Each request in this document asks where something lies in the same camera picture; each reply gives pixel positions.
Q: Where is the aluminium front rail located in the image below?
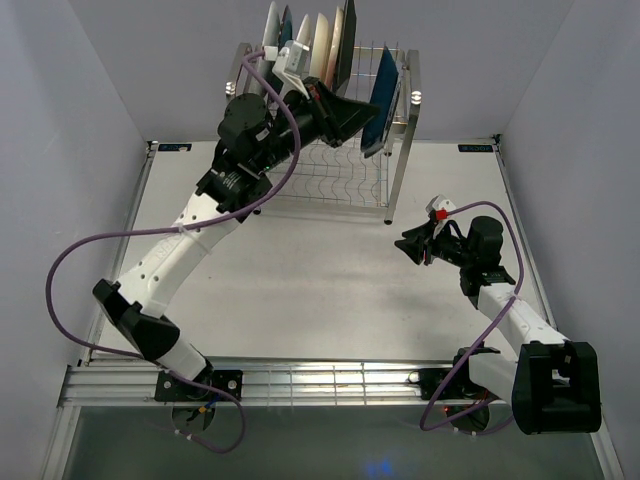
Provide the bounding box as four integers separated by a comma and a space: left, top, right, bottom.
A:
57, 362, 601, 409

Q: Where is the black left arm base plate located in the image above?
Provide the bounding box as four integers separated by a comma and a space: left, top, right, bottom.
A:
153, 369, 244, 403

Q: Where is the red and teal plate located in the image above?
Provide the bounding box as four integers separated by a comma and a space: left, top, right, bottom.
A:
261, 1, 280, 47

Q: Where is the left blue table label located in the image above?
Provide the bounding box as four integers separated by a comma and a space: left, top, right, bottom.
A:
157, 143, 192, 152

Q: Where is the square black teal plate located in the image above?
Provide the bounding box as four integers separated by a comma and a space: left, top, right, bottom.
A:
332, 0, 357, 96

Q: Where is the dark blue irregular dish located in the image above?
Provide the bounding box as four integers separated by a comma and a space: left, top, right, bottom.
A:
360, 47, 399, 158

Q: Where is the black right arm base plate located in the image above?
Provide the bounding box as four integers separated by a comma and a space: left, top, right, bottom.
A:
409, 365, 501, 401

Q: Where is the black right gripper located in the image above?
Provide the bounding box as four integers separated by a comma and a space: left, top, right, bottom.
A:
394, 219, 475, 269

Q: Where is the cream and pink branch plate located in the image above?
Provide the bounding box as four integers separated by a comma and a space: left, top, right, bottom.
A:
323, 6, 344, 89

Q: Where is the white green red rimmed plate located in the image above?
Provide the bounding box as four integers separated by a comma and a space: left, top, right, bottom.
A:
295, 14, 311, 47

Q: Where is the stainless steel dish rack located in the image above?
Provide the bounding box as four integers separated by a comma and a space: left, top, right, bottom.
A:
225, 42, 422, 225

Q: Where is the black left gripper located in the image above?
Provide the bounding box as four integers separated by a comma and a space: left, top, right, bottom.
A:
253, 76, 379, 174

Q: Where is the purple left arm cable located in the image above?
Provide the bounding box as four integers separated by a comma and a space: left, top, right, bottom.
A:
45, 49, 302, 454

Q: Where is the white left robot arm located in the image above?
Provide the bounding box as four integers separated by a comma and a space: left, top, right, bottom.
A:
93, 78, 380, 400

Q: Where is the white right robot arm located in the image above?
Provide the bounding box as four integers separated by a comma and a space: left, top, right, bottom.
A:
394, 210, 602, 435

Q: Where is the cream bear plate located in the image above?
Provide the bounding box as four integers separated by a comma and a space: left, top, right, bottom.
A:
309, 13, 330, 81

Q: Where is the dark teal blossom plate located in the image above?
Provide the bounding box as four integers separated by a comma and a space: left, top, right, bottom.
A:
278, 5, 293, 48

